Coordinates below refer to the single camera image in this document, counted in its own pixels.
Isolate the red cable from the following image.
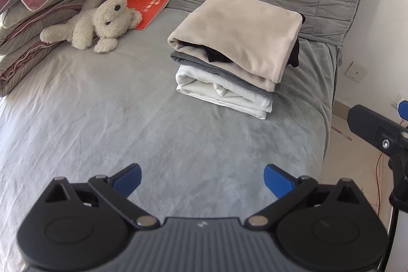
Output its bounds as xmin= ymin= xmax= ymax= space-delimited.
xmin=374 ymin=121 xmax=408 ymax=215

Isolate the folded dark grey garment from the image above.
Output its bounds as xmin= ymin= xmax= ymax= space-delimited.
xmin=170 ymin=51 xmax=276 ymax=100

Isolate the beige black raglan sweatshirt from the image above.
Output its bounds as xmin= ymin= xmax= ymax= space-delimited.
xmin=167 ymin=0 xmax=303 ymax=93

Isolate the red booklet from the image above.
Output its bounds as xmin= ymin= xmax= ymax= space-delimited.
xmin=127 ymin=0 xmax=170 ymax=30

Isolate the white plush dog toy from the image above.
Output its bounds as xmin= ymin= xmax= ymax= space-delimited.
xmin=40 ymin=0 xmax=143 ymax=54

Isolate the grey bed sheet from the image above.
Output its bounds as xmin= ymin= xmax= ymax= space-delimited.
xmin=1 ymin=7 xmax=340 ymax=271

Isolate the white wall socket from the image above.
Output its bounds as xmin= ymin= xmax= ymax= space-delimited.
xmin=345 ymin=61 xmax=368 ymax=83

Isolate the folded grey pink quilt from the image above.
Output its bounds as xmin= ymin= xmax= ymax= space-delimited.
xmin=1 ymin=0 xmax=100 ymax=97

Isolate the folded white garment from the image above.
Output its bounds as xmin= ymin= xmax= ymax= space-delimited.
xmin=176 ymin=65 xmax=272 ymax=120

